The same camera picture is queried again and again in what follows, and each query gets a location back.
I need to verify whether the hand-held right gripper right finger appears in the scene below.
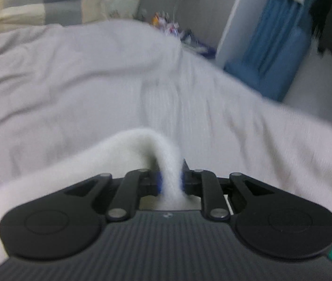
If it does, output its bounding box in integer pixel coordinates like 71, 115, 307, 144
178, 159, 275, 223

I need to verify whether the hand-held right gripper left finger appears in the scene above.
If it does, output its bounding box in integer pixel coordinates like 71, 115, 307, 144
63, 168, 163, 223

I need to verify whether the white sweater with blue stripes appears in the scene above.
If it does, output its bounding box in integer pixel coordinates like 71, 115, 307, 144
0, 127, 202, 273

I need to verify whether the grey bed sheet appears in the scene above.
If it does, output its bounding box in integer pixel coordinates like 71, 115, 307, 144
0, 20, 332, 240

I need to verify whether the cluster of small bottles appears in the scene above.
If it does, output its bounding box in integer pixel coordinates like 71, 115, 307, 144
151, 11, 215, 58

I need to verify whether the blue hanging cloth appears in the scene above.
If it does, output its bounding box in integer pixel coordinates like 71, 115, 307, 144
224, 0, 313, 102

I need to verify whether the plaid pillow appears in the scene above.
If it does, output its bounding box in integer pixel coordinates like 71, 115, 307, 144
0, 0, 105, 36

